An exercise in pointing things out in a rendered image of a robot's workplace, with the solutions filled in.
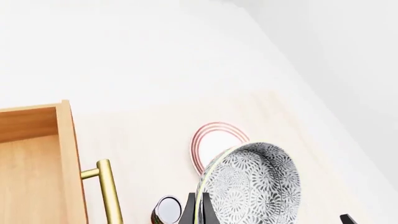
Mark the wooden cabinet drawer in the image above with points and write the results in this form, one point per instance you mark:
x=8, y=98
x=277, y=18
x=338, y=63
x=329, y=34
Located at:
x=34, y=168

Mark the white plate with red rings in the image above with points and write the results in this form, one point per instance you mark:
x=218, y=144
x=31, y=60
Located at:
x=214, y=142

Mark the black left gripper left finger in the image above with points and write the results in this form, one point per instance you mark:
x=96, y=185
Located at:
x=189, y=211

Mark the printed tin with white lid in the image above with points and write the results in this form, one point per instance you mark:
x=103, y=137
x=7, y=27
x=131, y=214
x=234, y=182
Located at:
x=169, y=207

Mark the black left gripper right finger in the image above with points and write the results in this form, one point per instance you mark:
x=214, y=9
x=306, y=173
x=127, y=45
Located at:
x=347, y=219

